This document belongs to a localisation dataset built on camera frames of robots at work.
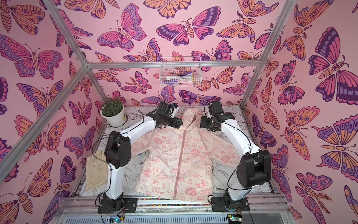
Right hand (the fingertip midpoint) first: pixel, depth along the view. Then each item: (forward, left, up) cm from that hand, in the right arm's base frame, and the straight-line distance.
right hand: (206, 123), depth 87 cm
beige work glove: (-25, +68, -18) cm, 74 cm away
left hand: (+6, +17, -6) cm, 18 cm away
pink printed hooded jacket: (-20, +19, -17) cm, 32 cm away
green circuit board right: (-46, -13, -19) cm, 52 cm away
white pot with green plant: (+11, +63, 0) cm, 64 cm away
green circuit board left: (-49, +48, -20) cm, 72 cm away
